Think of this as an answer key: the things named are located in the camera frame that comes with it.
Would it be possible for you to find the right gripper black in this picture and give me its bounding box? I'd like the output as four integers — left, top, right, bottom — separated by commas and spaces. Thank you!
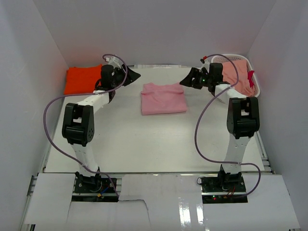
180, 68, 212, 90

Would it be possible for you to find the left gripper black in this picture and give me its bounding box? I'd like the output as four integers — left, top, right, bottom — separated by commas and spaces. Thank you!
111, 64, 141, 89

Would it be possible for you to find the pink t shirt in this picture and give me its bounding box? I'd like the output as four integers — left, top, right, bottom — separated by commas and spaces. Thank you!
141, 83, 188, 116

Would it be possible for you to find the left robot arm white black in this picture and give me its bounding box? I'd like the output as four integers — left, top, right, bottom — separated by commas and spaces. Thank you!
62, 64, 141, 192

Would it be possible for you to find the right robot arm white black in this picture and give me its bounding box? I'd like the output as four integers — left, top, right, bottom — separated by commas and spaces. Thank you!
180, 63, 260, 192

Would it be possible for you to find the printed paper label strip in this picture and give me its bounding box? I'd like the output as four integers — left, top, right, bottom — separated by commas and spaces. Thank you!
134, 64, 182, 69

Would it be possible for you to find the white plastic basket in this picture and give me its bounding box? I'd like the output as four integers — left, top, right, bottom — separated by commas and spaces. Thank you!
211, 54, 260, 103

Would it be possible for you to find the peach t shirt in basket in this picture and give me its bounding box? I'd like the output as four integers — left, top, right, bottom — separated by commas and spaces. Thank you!
222, 60, 254, 96

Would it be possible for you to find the folded orange t shirt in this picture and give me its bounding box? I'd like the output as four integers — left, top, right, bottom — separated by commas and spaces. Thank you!
64, 64, 102, 95

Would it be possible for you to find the magenta cloth in basket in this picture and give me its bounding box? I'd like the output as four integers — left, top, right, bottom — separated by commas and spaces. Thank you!
247, 70, 255, 88

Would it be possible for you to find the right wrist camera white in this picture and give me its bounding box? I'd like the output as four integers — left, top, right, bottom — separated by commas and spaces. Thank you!
200, 56, 210, 72

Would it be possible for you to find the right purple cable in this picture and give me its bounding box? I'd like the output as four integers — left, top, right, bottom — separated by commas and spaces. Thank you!
194, 54, 262, 198

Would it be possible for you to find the purple cable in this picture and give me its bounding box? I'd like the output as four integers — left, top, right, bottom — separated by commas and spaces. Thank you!
43, 54, 128, 197
194, 54, 262, 198

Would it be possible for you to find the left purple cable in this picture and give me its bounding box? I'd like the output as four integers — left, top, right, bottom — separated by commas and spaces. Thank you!
43, 54, 128, 197

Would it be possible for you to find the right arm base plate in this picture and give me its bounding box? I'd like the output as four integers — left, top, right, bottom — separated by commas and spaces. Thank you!
196, 176, 248, 205

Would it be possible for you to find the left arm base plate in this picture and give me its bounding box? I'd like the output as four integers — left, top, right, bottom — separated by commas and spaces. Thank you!
72, 178, 118, 203

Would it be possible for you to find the aluminium frame rail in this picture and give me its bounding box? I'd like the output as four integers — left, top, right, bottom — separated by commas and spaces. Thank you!
19, 175, 38, 231

